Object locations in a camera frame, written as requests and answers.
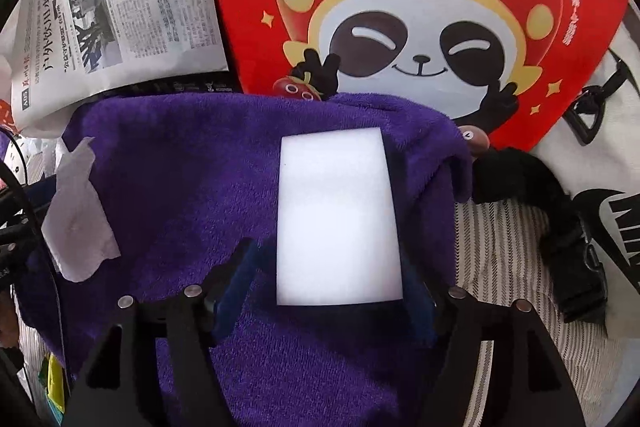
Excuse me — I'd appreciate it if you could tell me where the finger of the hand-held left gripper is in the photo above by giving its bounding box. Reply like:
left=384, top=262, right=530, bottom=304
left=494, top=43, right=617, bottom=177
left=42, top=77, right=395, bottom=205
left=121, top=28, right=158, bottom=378
left=0, top=179, right=63, bottom=212
left=0, top=222, right=48, bottom=258

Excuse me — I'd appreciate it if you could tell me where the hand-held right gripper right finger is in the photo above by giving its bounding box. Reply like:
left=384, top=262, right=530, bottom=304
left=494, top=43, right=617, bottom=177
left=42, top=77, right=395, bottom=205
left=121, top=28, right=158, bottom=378
left=399, top=251, right=587, bottom=427

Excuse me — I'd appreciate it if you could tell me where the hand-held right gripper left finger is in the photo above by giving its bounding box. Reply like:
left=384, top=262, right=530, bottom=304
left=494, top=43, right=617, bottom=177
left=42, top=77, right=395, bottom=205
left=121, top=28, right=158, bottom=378
left=62, top=237, right=261, bottom=427

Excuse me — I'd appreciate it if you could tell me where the white sponge block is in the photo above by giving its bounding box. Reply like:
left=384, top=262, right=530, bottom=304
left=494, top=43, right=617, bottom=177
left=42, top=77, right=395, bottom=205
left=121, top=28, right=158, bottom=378
left=276, top=127, right=405, bottom=307

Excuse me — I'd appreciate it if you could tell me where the white tissue paper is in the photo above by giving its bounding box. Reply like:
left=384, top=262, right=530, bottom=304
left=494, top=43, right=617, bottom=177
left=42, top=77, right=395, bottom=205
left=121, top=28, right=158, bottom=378
left=41, top=137, right=122, bottom=283

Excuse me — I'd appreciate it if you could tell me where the striped bed sheet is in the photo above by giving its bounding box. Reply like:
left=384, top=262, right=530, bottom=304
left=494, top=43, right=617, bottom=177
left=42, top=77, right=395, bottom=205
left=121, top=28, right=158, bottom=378
left=450, top=197, right=640, bottom=427

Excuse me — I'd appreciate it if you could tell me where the white plastic bag orange logo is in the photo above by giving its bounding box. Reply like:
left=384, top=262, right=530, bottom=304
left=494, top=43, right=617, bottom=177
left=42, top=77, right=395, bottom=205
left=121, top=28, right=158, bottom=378
left=0, top=52, right=23, bottom=142

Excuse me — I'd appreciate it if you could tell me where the purple towel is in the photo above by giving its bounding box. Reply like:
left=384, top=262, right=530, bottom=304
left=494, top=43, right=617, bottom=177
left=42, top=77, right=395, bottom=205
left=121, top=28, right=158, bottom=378
left=15, top=92, right=476, bottom=427

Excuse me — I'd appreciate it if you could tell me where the folded newspaper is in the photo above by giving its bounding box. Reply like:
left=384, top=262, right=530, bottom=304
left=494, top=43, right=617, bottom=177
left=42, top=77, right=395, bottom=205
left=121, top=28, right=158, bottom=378
left=10, top=0, right=231, bottom=138

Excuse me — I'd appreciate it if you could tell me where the white waist bag black logo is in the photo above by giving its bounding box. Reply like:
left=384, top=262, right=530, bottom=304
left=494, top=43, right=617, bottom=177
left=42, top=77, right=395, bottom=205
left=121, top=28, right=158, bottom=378
left=530, top=7, right=640, bottom=308

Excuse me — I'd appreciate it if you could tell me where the red panda paper bag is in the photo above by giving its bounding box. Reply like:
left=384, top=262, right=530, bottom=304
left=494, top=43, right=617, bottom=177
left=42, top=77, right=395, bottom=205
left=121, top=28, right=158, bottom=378
left=200, top=0, right=631, bottom=152

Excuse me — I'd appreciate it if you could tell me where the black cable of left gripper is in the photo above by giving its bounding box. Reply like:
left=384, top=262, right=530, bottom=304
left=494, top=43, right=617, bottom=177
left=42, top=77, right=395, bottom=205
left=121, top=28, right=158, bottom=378
left=0, top=127, right=56, bottom=228

